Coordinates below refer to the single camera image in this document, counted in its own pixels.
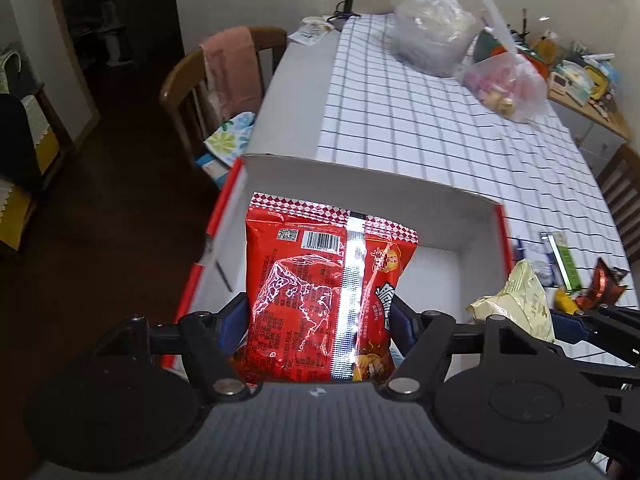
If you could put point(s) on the small white digital timer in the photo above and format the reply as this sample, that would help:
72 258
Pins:
558 83

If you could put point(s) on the pink towel on chair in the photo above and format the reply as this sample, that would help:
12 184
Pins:
232 71

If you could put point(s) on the red and white cardboard box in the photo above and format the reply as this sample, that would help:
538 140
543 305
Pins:
463 252

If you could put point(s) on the yellow drink bottle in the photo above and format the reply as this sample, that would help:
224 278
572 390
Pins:
547 47

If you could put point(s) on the red noodle snack packet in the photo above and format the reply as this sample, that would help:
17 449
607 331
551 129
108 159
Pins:
320 280

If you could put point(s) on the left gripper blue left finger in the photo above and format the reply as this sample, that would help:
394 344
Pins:
232 323

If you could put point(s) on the clear bag of pink snacks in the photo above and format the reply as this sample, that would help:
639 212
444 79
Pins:
506 83

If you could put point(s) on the clear bag of grey snacks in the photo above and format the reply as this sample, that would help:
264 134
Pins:
432 36

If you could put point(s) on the floral seat cushion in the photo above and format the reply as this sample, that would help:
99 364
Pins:
225 145

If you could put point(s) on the right wooden chair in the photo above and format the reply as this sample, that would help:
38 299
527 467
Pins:
619 183

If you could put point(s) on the small yellow snack packet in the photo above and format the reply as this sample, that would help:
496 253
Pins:
563 302

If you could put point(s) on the cream snack packet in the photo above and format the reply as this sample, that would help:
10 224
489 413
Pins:
522 300

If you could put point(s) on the yellow box on cabinet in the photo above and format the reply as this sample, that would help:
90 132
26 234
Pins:
599 82

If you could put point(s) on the white grid tablecloth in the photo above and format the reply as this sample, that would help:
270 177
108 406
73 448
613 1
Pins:
382 114

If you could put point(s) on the white and blue snack packet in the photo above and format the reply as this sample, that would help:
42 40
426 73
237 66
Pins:
538 259

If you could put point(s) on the wooden chair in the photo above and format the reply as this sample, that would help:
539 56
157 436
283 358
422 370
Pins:
184 93
619 183

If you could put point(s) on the copper brown foil packet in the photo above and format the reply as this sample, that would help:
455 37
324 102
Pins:
605 289

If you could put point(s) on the dark bookshelf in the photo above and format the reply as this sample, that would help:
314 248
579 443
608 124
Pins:
124 48

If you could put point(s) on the white tissue pack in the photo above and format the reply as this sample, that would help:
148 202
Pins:
580 84

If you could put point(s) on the white corner cabinet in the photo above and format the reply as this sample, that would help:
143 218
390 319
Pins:
598 139

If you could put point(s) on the green snack bar packet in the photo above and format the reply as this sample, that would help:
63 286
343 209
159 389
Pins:
562 263

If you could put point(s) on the small packet near lamp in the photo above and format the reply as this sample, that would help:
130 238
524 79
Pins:
311 30

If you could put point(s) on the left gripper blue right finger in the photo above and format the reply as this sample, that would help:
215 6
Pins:
406 326

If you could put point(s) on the left wooden chair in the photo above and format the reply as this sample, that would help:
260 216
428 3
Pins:
184 93

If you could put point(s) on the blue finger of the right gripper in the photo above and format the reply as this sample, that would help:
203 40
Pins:
569 328

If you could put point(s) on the black garment on chair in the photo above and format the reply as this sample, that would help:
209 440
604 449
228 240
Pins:
18 160

